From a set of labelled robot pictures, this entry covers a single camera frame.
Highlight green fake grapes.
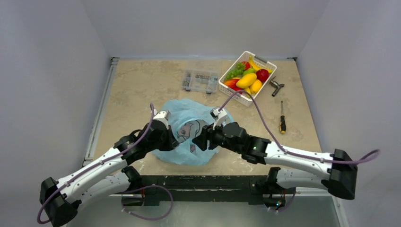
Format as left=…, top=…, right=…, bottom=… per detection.
left=225, top=62, right=245, bottom=81

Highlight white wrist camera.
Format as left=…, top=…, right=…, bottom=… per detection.
left=153, top=110, right=171, bottom=129
left=210, top=106, right=230, bottom=130

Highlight dark red fake apple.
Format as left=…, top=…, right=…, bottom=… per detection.
left=256, top=69, right=270, bottom=83

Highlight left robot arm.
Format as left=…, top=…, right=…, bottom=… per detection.
left=37, top=118, right=178, bottom=227

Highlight green fake mango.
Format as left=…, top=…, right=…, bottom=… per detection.
left=242, top=68, right=255, bottom=76

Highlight light blue plastic bag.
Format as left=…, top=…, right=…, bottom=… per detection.
left=152, top=99, right=219, bottom=166

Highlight small yellow fake banana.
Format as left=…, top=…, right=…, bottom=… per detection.
left=244, top=87, right=251, bottom=95

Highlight small yellow fake mango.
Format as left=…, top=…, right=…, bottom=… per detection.
left=249, top=79, right=263, bottom=94

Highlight large yellow fake mango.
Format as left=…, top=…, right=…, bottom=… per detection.
left=236, top=73, right=257, bottom=88

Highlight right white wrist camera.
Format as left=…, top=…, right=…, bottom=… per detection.
left=210, top=106, right=230, bottom=130

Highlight grey metal tool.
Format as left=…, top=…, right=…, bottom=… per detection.
left=270, top=77, right=285, bottom=97

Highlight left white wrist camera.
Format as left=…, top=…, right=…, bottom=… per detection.
left=153, top=110, right=171, bottom=129

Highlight red orange fake mango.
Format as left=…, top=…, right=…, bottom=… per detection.
left=224, top=78, right=240, bottom=90

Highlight clear plastic screw box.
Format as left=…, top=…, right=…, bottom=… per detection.
left=181, top=69, right=219, bottom=94

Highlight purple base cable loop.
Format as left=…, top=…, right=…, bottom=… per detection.
left=121, top=184, right=174, bottom=221

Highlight white plastic basket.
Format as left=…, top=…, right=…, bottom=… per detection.
left=218, top=51, right=278, bottom=107

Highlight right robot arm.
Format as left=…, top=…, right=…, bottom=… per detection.
left=192, top=122, right=357, bottom=200

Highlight black yellow screwdriver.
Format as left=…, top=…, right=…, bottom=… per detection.
left=279, top=101, right=287, bottom=134

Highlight black metal base rail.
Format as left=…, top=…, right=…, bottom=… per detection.
left=119, top=175, right=295, bottom=207

